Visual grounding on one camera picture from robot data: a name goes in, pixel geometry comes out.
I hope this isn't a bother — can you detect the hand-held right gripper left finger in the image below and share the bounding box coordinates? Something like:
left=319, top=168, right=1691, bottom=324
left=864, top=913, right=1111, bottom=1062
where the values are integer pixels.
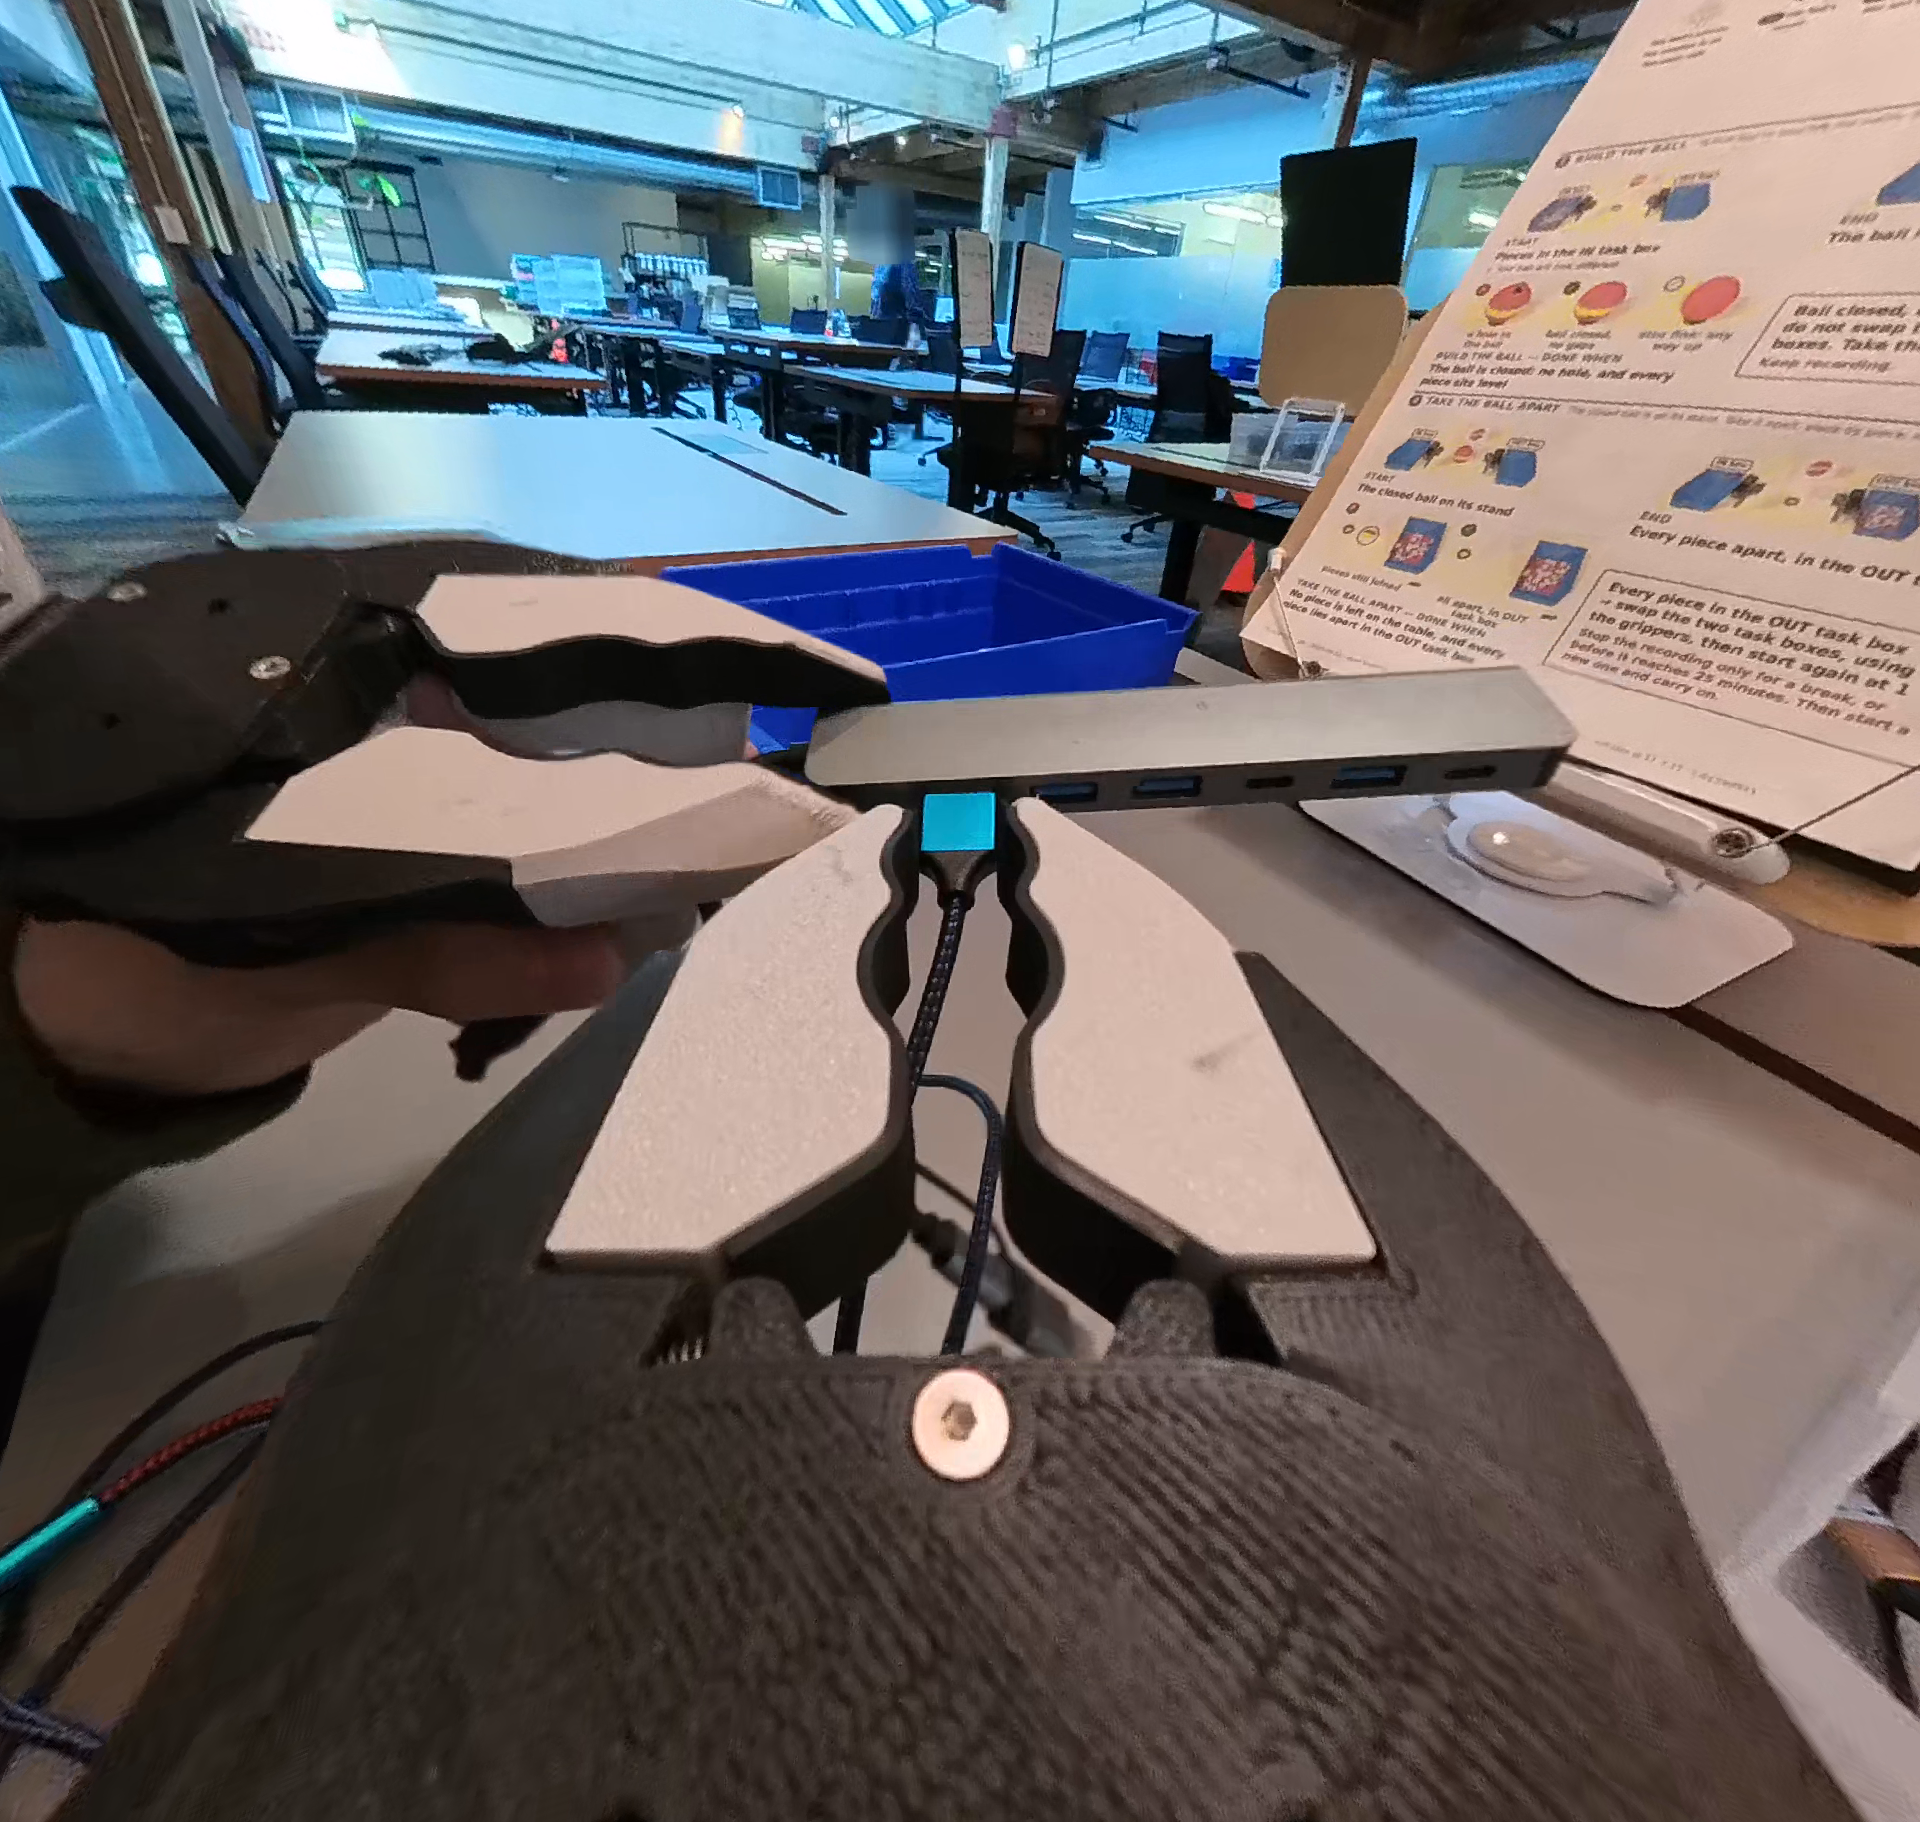
left=542, top=806, right=924, bottom=1313

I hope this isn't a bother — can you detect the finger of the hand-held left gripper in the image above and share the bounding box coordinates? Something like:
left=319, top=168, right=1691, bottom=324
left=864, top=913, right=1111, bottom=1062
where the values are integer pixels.
left=408, top=570, right=893, bottom=726
left=244, top=761, right=859, bottom=930

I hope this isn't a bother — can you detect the brown wooden desk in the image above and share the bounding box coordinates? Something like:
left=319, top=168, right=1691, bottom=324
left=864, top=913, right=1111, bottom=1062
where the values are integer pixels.
left=1087, top=441, right=1322, bottom=608
left=314, top=327, right=609, bottom=413

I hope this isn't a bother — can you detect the braided multi-head charging cable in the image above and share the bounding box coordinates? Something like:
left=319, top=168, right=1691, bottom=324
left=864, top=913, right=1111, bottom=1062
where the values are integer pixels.
left=0, top=790, right=1009, bottom=1764

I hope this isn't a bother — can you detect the white stand base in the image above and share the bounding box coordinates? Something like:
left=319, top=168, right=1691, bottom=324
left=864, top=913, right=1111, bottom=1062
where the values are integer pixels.
left=1303, top=792, right=1793, bottom=1012

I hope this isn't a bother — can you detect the black monitor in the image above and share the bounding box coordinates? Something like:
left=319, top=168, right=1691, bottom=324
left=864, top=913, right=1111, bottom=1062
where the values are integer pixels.
left=1278, top=139, right=1418, bottom=292

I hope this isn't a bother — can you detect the blue plastic bin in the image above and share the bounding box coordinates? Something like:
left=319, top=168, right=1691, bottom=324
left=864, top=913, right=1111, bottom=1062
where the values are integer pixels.
left=659, top=545, right=1201, bottom=759

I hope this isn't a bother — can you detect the clear plastic bin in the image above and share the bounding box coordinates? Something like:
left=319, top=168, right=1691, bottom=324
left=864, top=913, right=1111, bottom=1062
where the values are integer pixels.
left=1724, top=1402, right=1920, bottom=1822

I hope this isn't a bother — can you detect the grey USB hub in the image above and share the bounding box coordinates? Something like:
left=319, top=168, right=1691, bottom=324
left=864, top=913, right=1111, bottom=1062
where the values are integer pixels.
left=806, top=667, right=1576, bottom=810

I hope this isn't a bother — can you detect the printed instruction sheet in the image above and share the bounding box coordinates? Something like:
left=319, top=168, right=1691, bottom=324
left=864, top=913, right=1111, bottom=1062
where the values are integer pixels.
left=1243, top=0, right=1920, bottom=869

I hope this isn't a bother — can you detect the black hub cable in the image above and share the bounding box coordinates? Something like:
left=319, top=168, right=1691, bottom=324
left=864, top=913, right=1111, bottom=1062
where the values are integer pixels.
left=831, top=1207, right=1082, bottom=1359

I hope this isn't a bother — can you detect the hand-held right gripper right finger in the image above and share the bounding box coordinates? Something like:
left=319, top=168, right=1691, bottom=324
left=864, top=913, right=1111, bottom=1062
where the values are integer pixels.
left=1002, top=800, right=1382, bottom=1283

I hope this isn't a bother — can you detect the person's left hand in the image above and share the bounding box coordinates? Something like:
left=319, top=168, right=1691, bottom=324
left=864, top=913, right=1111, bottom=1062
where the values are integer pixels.
left=15, top=904, right=707, bottom=1099

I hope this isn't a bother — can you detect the clear acrylic holder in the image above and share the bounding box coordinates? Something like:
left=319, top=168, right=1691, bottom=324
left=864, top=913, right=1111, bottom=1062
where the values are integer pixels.
left=1258, top=397, right=1344, bottom=479

